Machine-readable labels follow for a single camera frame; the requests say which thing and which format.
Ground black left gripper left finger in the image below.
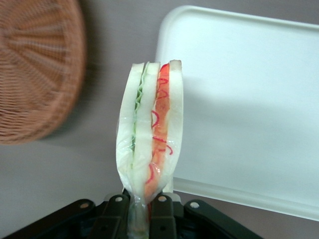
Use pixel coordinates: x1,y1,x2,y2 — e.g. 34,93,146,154
0,193,131,239

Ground triangle sandwich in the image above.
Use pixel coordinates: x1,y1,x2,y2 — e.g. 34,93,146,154
115,59,185,239

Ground brown round wicker basket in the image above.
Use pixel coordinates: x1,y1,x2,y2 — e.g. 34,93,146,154
0,0,87,145

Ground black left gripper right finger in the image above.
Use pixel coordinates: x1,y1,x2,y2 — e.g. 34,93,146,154
149,193,265,239

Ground beige plastic tray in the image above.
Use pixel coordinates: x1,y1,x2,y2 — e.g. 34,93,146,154
155,5,319,223

